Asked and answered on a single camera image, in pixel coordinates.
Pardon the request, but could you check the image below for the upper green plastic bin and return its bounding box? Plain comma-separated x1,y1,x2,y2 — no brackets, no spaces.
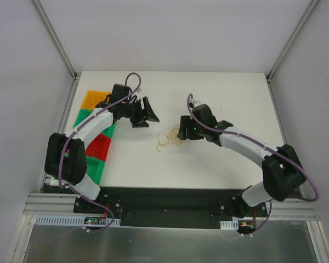
73,109,116,138

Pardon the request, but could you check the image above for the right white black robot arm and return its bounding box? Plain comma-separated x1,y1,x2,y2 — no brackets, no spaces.
177,104,306,218

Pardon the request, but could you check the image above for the left white cable duct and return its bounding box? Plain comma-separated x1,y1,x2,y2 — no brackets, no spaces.
35,215,121,227

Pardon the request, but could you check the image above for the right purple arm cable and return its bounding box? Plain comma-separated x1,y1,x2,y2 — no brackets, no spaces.
187,93,320,242

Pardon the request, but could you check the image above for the white cable duct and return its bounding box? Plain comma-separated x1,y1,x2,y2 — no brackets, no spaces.
219,220,239,231
35,215,121,227

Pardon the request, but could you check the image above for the right white cable duct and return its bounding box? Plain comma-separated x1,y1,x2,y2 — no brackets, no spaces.
219,220,239,231

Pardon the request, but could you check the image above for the orange plastic bin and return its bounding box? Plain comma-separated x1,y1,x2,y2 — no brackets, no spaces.
81,90,111,110

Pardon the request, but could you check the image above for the aluminium front rail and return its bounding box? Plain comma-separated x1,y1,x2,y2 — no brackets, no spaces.
23,193,321,221

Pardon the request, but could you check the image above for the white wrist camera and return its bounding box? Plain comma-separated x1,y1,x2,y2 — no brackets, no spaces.
189,99,201,108
131,87,141,96

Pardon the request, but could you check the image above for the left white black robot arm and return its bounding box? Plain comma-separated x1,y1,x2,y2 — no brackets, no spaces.
44,84,160,213

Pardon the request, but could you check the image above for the yellow thin cable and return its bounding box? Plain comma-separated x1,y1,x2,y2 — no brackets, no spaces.
155,123,185,152

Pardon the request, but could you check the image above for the left aluminium frame post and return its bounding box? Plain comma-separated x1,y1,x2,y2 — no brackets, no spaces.
30,0,78,81

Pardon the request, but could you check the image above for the lower green plastic bin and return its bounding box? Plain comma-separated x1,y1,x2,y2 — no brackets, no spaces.
61,153,105,185

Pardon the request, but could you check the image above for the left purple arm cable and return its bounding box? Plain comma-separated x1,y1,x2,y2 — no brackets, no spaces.
32,72,143,243

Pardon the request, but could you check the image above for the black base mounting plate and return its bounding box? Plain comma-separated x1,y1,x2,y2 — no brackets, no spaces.
39,185,272,227

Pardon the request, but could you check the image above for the red plastic bin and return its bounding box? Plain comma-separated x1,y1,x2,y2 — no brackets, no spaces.
64,133,112,162

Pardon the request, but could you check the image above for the right aluminium frame post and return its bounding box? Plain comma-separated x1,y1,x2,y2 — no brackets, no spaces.
266,0,320,83

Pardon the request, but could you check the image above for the green plastic bin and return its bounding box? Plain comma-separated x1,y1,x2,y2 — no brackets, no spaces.
73,109,116,138
61,153,105,185

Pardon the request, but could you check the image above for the aluminium frame post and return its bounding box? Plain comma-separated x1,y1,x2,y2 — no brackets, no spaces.
266,0,320,83
30,0,78,81

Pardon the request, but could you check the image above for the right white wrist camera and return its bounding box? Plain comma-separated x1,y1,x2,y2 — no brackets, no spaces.
189,99,201,108

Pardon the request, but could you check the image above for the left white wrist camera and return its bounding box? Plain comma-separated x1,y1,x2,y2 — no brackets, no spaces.
131,87,141,96

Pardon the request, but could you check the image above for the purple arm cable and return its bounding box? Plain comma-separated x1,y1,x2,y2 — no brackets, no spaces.
32,72,143,243
187,93,320,242

